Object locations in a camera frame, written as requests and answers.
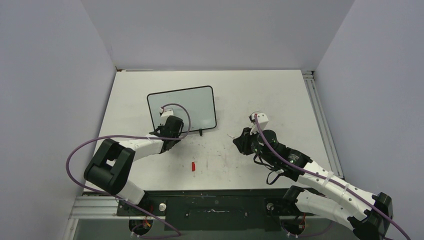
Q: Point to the aluminium frame rail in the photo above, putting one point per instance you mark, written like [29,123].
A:
[98,208]
[327,138]

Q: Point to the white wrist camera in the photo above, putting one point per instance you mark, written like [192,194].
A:
[166,112]
[259,120]

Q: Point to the small black-framed whiteboard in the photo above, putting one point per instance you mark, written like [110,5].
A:
[194,105]

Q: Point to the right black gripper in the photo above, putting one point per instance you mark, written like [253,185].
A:
[242,142]

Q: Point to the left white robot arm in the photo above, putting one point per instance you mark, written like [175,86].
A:
[110,166]

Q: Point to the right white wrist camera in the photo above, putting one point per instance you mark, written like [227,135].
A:
[259,120]

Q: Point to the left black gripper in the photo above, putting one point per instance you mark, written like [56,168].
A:
[160,126]

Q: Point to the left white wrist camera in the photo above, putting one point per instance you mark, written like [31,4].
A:
[166,112]

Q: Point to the aluminium frame rail right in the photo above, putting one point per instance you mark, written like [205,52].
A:
[327,138]

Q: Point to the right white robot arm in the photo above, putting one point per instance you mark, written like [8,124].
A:
[366,214]

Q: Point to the aluminium frame rail front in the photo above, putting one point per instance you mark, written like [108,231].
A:
[98,208]

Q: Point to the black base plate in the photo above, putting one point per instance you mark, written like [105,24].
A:
[222,210]

